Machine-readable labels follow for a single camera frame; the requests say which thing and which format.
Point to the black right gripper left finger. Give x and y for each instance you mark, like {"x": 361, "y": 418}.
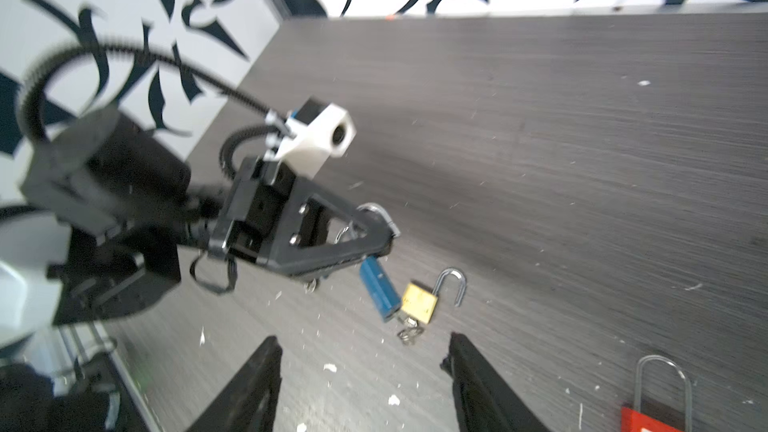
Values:
{"x": 249, "y": 400}

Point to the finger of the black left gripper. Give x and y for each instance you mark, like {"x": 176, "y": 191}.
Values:
{"x": 299, "y": 249}
{"x": 310, "y": 200}

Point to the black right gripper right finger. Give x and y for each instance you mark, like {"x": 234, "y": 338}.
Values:
{"x": 482, "y": 398}

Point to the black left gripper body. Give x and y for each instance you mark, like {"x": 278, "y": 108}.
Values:
{"x": 260, "y": 220}

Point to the blue padlock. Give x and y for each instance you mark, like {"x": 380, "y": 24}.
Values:
{"x": 372, "y": 274}

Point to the red padlock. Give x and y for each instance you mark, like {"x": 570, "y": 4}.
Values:
{"x": 651, "y": 414}

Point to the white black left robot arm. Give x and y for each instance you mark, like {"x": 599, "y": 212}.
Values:
{"x": 107, "y": 208}

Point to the brass padlock with key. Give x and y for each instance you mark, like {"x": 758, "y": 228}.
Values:
{"x": 419, "y": 304}

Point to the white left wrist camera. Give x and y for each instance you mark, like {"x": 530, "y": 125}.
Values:
{"x": 309, "y": 136}

